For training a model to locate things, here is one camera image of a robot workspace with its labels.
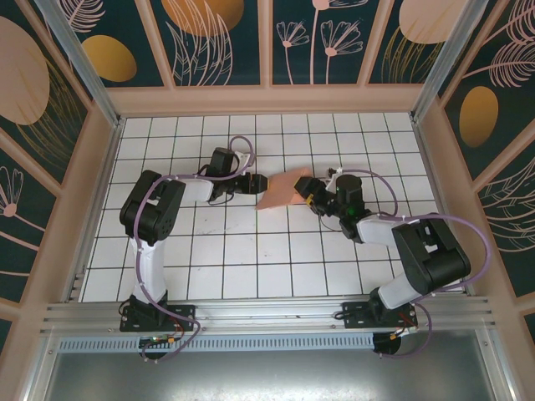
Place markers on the pink paper box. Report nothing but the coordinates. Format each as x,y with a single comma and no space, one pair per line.
280,190

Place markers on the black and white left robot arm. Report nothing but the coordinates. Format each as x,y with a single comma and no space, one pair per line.
152,209

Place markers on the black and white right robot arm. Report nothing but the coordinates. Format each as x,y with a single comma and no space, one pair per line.
430,255

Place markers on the small yellow connector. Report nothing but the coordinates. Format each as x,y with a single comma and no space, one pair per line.
393,336

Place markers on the grey metal sheet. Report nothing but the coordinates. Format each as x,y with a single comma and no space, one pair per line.
267,376

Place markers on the small green circuit board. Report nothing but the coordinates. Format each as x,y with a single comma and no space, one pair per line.
161,340

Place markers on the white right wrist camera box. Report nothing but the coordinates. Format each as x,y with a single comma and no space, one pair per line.
333,181

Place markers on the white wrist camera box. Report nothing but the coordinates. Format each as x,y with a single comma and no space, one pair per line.
244,167
333,181

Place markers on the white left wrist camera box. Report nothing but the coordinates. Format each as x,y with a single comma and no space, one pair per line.
244,167

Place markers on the aluminium side rail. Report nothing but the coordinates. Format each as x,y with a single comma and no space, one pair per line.
426,154
79,286

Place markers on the aluminium mounting rail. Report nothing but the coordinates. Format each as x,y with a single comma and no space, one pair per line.
267,313

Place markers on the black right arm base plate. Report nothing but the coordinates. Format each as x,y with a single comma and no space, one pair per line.
355,317

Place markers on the aluminium corner post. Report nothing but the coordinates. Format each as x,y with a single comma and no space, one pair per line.
442,62
93,79

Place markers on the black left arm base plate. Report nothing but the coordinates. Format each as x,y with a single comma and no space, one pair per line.
184,317

